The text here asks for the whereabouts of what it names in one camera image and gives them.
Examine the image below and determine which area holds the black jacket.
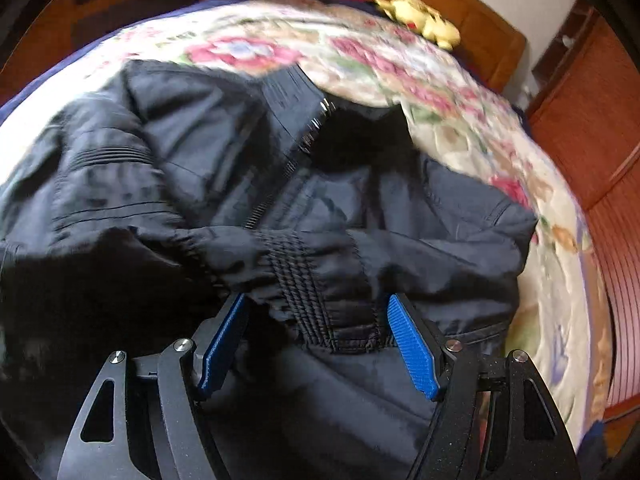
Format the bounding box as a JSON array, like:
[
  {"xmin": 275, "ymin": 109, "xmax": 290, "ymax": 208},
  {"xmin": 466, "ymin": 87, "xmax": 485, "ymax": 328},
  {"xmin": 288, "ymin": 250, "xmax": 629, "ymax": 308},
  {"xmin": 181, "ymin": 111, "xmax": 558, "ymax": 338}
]
[{"xmin": 1, "ymin": 61, "xmax": 537, "ymax": 479}]

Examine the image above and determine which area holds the yellow plush toy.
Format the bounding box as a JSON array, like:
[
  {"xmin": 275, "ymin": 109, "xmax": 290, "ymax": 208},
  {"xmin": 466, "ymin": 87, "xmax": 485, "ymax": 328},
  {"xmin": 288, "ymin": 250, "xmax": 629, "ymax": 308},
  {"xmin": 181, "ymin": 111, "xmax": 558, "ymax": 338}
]
[{"xmin": 373, "ymin": 0, "xmax": 461, "ymax": 52}]

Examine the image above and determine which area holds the floral bed blanket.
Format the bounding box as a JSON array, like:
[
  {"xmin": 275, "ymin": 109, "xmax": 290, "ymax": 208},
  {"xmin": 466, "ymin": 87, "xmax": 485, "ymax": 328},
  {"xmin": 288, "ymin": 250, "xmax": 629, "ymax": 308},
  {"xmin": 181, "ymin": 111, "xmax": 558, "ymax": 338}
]
[{"xmin": 1, "ymin": 0, "xmax": 612, "ymax": 444}]

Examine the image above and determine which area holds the wooden desk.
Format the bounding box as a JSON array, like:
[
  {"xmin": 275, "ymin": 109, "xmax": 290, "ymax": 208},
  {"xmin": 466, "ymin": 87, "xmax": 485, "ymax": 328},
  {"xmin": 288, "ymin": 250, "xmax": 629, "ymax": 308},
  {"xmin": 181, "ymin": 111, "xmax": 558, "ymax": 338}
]
[{"xmin": 1, "ymin": 0, "xmax": 201, "ymax": 103}]

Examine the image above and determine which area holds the wooden louvered wardrobe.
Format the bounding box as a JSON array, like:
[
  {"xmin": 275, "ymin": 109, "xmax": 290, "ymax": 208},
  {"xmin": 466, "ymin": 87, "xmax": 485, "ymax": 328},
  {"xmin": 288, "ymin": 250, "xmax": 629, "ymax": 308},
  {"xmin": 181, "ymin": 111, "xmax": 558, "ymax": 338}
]
[{"xmin": 529, "ymin": 1, "xmax": 639, "ymax": 444}]

